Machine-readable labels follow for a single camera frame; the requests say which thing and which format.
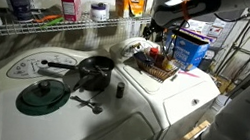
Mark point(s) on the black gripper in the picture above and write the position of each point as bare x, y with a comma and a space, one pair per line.
151, 25

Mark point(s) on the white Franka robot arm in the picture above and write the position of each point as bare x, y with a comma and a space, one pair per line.
249, 113

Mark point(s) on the white laundry machine, cream cover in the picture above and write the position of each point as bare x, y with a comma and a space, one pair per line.
189, 90

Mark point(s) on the white washing machine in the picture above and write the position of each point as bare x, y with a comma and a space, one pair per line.
88, 131

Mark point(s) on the red capped bottle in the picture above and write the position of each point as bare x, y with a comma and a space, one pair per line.
153, 52

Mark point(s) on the dark packet in basket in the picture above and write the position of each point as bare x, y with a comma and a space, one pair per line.
140, 56

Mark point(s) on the orange cardboard box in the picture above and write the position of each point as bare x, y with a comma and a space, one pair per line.
129, 7

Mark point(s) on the clear bottle amber liquid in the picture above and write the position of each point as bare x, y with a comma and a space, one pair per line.
168, 64

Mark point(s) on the brown wicker basket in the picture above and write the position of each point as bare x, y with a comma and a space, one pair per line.
158, 72

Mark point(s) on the blue cardboard box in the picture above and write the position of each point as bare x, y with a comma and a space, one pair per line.
190, 53

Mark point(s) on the small grey metal piece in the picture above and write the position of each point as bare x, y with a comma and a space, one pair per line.
174, 77

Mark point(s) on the white jar purple lid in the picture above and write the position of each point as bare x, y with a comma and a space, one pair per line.
99, 12

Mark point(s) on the pink pen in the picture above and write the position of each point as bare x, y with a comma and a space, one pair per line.
188, 74

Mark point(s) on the small black cylinder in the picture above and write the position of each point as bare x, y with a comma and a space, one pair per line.
120, 91

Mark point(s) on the black box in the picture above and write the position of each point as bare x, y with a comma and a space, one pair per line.
207, 64

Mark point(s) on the white printed box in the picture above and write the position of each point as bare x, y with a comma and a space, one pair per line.
220, 29

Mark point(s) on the metal tongs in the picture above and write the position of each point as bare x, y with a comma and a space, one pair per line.
82, 81

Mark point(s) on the pink cardboard box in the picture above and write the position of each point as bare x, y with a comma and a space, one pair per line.
70, 7

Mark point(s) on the metal spoon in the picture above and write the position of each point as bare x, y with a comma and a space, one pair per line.
96, 109

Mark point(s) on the white bucket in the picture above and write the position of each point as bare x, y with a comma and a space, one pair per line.
219, 103

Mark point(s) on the dark glass pot lid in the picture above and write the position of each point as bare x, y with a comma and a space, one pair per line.
43, 92

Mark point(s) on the dark cylindrical can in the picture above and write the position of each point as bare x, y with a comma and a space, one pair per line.
19, 4

